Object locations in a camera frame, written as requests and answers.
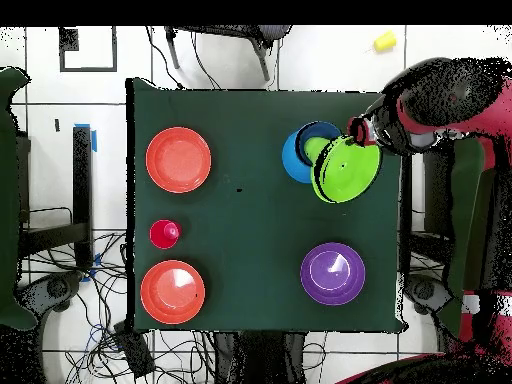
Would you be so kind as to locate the dark blue plastic bowl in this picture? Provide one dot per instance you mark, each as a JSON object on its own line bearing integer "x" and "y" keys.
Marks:
{"x": 320, "y": 128}

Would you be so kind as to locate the light green plastic bowl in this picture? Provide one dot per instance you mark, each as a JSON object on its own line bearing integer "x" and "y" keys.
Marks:
{"x": 348, "y": 172}

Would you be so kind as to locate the green stepped plastic cup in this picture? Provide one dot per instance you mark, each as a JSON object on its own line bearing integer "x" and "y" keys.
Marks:
{"x": 314, "y": 147}

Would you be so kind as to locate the yellow smooth plastic cup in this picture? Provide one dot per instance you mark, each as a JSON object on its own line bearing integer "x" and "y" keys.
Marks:
{"x": 385, "y": 41}

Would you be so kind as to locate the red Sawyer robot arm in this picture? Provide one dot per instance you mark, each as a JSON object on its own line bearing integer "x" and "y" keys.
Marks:
{"x": 452, "y": 100}

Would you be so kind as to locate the black metal stand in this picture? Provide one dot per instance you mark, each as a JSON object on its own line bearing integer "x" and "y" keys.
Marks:
{"x": 438, "y": 192}
{"x": 82, "y": 180}

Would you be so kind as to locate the grey metal-legged chair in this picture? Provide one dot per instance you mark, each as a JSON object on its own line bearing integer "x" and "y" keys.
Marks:
{"x": 272, "y": 32}

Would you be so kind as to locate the purple plastic bowl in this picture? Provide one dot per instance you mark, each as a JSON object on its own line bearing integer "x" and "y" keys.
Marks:
{"x": 333, "y": 274}

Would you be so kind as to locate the dark green tablecloth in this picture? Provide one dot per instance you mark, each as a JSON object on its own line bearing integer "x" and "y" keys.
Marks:
{"x": 240, "y": 224}

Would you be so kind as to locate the black chair base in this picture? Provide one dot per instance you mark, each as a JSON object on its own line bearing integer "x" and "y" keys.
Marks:
{"x": 56, "y": 288}
{"x": 424, "y": 290}

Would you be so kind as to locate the orange plastic bowl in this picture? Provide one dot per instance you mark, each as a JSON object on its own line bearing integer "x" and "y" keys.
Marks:
{"x": 172, "y": 292}
{"x": 178, "y": 160}

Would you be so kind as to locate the red plastic cup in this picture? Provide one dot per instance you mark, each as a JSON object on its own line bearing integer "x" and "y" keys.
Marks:
{"x": 164, "y": 234}

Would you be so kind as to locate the blue tape strip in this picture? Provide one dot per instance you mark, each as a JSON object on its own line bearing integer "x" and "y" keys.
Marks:
{"x": 94, "y": 142}

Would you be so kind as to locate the black power strip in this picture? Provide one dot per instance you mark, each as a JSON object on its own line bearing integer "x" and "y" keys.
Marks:
{"x": 134, "y": 352}

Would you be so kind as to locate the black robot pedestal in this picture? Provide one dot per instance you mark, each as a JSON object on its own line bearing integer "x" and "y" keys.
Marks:
{"x": 260, "y": 360}

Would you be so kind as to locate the black square frame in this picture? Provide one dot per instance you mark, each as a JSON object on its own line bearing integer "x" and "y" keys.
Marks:
{"x": 68, "y": 40}

